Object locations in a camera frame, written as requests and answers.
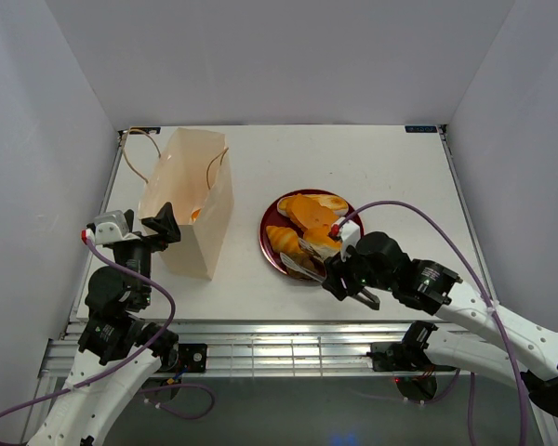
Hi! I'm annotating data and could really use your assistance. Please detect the dark brown croissant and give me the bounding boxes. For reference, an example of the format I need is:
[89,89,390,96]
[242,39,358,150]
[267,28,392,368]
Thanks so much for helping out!
[280,253,325,282]

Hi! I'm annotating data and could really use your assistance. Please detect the aluminium front frame rail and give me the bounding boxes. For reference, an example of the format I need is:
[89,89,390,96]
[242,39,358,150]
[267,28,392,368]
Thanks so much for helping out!
[39,320,540,378]

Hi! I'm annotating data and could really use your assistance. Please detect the striped golden croissant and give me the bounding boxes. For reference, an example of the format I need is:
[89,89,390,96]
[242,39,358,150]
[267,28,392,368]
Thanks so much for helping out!
[265,226,305,255]

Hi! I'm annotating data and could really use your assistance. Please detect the small round sugared bun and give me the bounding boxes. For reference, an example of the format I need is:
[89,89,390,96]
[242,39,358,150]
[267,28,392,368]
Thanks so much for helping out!
[190,208,201,224]

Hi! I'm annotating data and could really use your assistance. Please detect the metal serving tongs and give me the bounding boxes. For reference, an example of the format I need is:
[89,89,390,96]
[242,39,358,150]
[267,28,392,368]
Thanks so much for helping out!
[279,253,380,310]

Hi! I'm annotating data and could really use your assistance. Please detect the flat orange oval bread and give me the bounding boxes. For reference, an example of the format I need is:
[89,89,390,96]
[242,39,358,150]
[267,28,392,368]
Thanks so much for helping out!
[286,194,340,231]

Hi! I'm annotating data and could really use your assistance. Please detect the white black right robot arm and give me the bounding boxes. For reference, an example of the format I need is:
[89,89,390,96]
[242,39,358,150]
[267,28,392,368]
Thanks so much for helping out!
[322,222,558,418]

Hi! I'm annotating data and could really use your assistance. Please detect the blue label sticker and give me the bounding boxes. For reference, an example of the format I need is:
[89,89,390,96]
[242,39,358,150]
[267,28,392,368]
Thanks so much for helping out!
[405,125,438,134]
[128,127,161,136]

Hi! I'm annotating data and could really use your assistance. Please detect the white paper bag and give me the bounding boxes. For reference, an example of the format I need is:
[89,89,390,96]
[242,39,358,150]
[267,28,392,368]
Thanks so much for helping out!
[124,127,234,280]

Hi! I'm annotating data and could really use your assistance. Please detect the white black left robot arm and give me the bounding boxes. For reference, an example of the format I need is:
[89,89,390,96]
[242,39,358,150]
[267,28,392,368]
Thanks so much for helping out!
[29,203,181,445]

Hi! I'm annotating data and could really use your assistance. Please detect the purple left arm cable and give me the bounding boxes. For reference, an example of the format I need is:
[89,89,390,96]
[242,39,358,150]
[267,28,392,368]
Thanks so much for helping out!
[0,231,218,446]

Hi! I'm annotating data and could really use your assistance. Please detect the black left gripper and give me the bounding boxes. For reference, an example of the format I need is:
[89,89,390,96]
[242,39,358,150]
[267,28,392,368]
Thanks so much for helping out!
[119,201,180,307]

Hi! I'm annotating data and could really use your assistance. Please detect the blue label sticker right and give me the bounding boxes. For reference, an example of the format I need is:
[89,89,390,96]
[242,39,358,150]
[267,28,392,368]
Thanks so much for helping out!
[405,125,438,134]

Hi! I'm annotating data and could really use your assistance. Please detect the flat toasted white bread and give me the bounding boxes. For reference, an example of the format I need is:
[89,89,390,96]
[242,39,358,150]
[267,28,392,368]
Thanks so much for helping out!
[276,193,350,216]

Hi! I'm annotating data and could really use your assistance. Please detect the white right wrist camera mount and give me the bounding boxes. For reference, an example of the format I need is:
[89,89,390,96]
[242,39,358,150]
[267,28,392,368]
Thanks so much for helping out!
[329,216,361,262]

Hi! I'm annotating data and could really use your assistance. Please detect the large round orange bun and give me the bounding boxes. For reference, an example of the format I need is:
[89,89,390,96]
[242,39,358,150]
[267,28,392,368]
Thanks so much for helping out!
[299,227,341,262]

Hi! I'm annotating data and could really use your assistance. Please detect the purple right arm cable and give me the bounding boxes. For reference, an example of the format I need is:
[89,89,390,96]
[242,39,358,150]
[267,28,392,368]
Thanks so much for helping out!
[337,200,532,446]

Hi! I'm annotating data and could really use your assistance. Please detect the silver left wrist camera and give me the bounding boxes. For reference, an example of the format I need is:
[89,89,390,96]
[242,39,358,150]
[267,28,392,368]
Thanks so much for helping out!
[81,210,131,245]

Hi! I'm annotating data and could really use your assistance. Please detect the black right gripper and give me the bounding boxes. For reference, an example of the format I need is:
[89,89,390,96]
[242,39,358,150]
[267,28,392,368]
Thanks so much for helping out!
[321,238,394,301]

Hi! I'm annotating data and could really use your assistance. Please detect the blue label sticker left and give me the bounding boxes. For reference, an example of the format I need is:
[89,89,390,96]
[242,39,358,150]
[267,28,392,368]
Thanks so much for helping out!
[128,127,161,136]

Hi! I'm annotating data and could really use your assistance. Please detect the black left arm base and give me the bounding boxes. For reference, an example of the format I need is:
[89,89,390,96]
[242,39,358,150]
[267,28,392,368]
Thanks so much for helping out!
[161,344,208,374]

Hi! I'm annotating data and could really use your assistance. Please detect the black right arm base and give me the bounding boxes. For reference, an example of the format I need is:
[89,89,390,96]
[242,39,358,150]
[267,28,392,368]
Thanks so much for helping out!
[366,342,432,372]

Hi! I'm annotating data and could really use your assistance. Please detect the dark red round plate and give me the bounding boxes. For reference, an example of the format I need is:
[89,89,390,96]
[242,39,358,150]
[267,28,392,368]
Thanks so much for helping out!
[259,190,354,280]

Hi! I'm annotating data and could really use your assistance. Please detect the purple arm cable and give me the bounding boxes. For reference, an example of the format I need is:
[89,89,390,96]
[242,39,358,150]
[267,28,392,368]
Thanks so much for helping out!
[0,231,218,446]
[337,200,532,446]

